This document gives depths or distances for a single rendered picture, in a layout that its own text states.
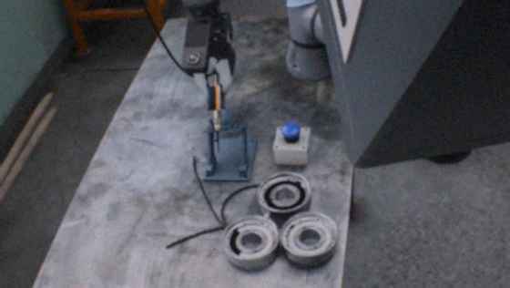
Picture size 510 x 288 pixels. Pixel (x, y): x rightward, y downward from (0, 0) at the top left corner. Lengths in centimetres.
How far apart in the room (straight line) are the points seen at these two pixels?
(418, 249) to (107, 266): 126
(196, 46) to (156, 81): 55
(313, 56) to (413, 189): 100
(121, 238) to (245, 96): 49
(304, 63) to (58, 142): 165
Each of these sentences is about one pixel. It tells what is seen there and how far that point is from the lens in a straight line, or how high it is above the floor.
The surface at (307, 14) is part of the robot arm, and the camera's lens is 137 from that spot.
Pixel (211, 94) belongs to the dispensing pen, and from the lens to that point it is 112.
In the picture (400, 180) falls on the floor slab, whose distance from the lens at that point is 232.
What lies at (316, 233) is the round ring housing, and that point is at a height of 82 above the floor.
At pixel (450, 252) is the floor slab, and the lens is 211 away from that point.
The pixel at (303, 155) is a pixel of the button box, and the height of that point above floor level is 83.
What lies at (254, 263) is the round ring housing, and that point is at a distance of 105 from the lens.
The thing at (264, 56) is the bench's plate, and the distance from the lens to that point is 157.
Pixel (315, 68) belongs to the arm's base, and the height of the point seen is 83.
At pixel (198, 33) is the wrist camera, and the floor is 115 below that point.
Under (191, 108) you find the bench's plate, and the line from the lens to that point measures 143.
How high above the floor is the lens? 167
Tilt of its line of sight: 42 degrees down
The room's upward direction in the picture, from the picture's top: 9 degrees counter-clockwise
